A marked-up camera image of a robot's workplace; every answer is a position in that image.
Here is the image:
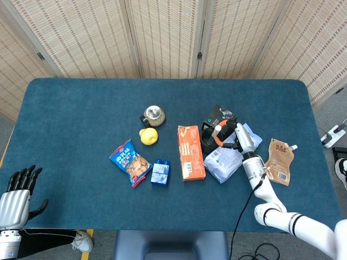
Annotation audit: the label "blue small carton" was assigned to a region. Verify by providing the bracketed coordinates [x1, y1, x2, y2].
[149, 159, 171, 187]

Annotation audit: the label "black and white sneaker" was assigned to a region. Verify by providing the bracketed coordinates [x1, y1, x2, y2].
[334, 158, 347, 191]

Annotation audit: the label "blue table cloth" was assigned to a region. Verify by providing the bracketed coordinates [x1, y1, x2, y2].
[0, 77, 343, 234]

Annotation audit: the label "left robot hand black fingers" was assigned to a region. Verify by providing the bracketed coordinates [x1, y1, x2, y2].
[0, 164, 50, 231]

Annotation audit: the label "black cardboard box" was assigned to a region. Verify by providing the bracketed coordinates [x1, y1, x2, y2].
[201, 104, 238, 134]

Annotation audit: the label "yellow lemon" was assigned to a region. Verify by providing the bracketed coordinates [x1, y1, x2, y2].
[138, 127, 159, 147]

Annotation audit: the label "white power strip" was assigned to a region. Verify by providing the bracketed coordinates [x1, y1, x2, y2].
[320, 124, 346, 149]

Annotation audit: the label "woven folding screen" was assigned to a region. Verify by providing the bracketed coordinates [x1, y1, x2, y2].
[0, 0, 347, 122]

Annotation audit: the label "brown spout pouch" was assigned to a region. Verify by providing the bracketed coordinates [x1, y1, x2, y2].
[264, 138, 299, 187]

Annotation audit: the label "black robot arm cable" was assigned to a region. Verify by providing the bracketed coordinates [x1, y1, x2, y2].
[228, 172, 281, 260]

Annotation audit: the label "orange cardboard box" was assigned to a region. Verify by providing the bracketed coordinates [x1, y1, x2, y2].
[177, 124, 207, 183]

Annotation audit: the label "black trouser leg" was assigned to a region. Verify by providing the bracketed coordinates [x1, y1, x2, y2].
[17, 229, 79, 258]

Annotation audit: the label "blue biscuit snack bag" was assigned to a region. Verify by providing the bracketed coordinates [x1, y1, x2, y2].
[109, 139, 153, 189]

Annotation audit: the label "round glass jar black lid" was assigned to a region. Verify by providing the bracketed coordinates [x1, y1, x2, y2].
[139, 105, 166, 129]

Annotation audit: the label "white-blue plastic package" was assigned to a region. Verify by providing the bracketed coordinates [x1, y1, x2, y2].
[203, 123, 264, 185]

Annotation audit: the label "black mug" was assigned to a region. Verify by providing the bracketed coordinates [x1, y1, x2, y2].
[200, 127, 226, 155]

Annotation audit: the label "blue robot torso base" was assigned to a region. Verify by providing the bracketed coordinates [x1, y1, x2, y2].
[113, 230, 231, 260]

